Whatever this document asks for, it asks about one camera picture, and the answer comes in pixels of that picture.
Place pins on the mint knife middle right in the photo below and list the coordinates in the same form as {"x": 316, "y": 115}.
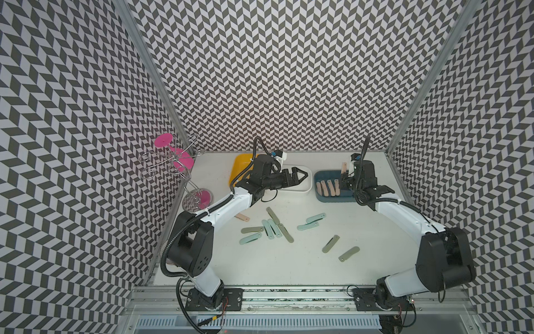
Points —
{"x": 308, "y": 226}

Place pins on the mint knife centre right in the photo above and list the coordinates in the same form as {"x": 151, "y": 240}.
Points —
{"x": 274, "y": 227}

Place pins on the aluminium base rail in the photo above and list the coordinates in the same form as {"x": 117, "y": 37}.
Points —
{"x": 298, "y": 299}

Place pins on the wire rack with pink discs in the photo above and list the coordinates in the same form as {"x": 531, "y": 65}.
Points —
{"x": 167, "y": 158}

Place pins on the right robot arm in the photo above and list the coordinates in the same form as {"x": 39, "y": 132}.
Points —
{"x": 444, "y": 258}

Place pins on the olive knife centre vertical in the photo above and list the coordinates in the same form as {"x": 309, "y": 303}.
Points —
{"x": 285, "y": 233}

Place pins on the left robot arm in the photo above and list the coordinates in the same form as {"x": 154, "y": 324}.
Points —
{"x": 189, "y": 249}

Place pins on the olive knife left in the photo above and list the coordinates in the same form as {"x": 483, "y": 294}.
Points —
{"x": 252, "y": 230}

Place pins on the pink knife vertical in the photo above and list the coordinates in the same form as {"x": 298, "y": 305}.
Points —
{"x": 325, "y": 189}

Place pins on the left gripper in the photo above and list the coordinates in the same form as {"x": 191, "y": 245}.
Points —
{"x": 295, "y": 174}

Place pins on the olive knife under pink pair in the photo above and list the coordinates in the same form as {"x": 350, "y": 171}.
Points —
{"x": 273, "y": 216}

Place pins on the pink knife diagonal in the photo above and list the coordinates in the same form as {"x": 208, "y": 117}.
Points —
{"x": 331, "y": 187}

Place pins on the yellow storage box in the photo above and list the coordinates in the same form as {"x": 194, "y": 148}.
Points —
{"x": 240, "y": 163}

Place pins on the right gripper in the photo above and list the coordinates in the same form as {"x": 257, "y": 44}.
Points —
{"x": 344, "y": 177}

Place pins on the mint knife centre left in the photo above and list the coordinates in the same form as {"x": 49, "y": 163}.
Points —
{"x": 268, "y": 229}

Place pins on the dark teal storage box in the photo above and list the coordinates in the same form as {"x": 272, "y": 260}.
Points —
{"x": 346, "y": 193}

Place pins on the white storage box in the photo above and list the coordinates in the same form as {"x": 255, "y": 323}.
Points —
{"x": 306, "y": 185}

